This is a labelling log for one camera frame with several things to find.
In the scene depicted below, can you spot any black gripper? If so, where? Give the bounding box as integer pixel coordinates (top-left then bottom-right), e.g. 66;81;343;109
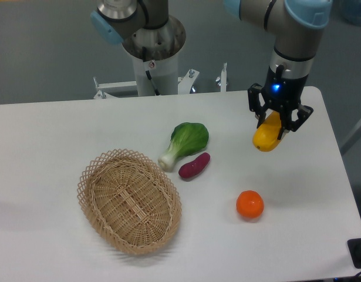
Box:
247;65;314;140

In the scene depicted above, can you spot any yellow mango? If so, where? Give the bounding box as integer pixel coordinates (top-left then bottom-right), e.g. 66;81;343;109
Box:
252;111;282;152

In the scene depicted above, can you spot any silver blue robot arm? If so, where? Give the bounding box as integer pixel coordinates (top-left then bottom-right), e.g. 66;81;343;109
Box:
90;1;332;140

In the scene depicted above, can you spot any green bok choy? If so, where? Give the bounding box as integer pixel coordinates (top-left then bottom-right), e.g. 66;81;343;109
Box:
157;122;210;172

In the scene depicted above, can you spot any orange tangerine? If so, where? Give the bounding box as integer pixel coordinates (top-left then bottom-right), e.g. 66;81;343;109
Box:
236;190;265;219

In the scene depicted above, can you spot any purple sweet potato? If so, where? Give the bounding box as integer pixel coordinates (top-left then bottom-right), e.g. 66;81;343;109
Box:
178;152;211;179

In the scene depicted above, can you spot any black box at table edge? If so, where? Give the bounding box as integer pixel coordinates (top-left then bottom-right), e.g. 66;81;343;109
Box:
347;238;361;269

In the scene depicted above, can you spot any woven wicker basket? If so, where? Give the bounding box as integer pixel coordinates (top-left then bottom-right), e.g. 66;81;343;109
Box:
77;149;182;255

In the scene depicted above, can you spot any white frame at right edge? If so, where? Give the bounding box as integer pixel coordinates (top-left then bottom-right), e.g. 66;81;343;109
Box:
339;118;361;156

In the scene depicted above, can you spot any white metal base frame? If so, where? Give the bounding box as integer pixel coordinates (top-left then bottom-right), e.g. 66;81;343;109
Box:
93;62;228;99

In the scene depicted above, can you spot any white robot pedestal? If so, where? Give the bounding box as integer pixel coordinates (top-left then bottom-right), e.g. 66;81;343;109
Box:
122;15;186;96

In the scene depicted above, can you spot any black cable on pedestal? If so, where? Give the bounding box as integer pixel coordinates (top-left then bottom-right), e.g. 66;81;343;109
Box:
141;46;161;96

